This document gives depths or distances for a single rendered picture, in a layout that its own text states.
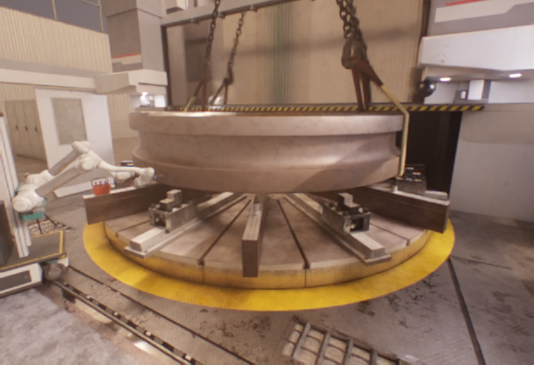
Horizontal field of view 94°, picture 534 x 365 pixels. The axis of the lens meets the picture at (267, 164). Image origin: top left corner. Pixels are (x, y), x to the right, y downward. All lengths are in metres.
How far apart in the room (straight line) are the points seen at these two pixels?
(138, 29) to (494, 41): 6.04
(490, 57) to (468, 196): 2.85
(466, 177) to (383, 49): 2.74
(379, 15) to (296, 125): 3.36
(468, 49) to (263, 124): 2.30
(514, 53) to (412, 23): 2.30
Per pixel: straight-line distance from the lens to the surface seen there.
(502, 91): 4.62
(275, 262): 2.68
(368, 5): 5.74
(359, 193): 4.12
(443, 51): 3.55
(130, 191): 4.12
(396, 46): 5.50
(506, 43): 3.65
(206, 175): 3.03
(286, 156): 2.96
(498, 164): 5.71
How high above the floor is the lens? 1.80
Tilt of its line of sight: 12 degrees down
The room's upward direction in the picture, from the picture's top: straight up
